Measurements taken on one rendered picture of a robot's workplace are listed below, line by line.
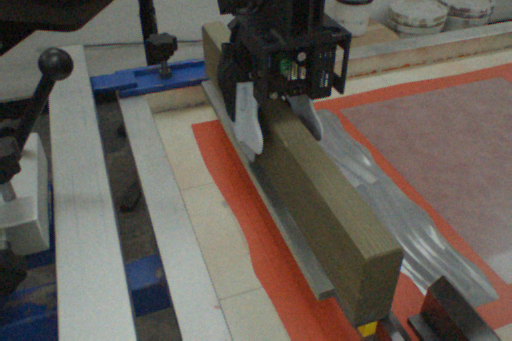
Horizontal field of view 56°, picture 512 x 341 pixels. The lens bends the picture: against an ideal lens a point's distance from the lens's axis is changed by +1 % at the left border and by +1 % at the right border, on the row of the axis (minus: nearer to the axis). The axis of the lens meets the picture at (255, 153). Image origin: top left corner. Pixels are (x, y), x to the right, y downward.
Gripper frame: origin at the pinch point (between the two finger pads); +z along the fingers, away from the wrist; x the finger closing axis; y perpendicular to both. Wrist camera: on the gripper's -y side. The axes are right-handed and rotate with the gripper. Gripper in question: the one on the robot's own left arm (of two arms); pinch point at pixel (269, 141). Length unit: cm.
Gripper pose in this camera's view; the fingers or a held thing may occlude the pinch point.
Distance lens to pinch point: 48.3
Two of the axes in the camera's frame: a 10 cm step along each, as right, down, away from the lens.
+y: 3.4, 5.6, -7.5
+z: 0.0, 8.0, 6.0
